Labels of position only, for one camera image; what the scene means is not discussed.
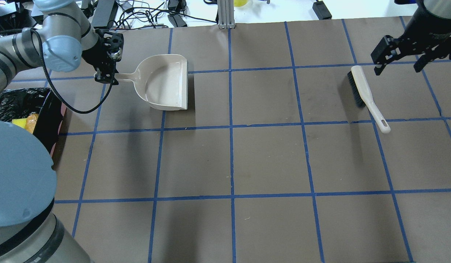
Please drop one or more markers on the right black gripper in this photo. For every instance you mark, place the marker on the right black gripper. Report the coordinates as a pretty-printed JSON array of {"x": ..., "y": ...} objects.
[{"x": 431, "y": 40}]

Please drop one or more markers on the aluminium frame post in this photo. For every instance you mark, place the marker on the aluminium frame post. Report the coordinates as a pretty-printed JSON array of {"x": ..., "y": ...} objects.
[{"x": 225, "y": 14}]

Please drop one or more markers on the black power adapter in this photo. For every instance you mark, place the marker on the black power adapter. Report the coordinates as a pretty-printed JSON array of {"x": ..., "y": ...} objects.
[{"x": 321, "y": 10}]

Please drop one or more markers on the beige hand brush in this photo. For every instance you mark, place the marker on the beige hand brush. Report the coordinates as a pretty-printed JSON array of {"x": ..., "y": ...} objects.
[{"x": 363, "y": 97}]

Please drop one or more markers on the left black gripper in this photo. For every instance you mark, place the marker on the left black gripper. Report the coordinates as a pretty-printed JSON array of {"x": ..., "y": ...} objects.
[{"x": 93, "y": 56}]

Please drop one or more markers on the beige plastic dustpan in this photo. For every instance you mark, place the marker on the beige plastic dustpan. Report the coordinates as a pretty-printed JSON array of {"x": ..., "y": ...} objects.
[{"x": 161, "y": 81}]

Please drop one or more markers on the yellow sponge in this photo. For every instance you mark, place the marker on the yellow sponge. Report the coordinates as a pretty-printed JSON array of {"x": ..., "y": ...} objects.
[{"x": 22, "y": 122}]

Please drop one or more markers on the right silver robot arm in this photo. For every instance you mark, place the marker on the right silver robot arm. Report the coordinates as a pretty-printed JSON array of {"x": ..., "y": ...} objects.
[{"x": 428, "y": 34}]

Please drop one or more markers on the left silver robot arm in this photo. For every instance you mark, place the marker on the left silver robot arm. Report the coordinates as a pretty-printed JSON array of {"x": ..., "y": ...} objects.
[{"x": 30, "y": 232}]

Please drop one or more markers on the bin with black bag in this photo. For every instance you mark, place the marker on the bin with black bag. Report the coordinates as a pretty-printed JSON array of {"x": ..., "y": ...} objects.
[{"x": 21, "y": 103}]

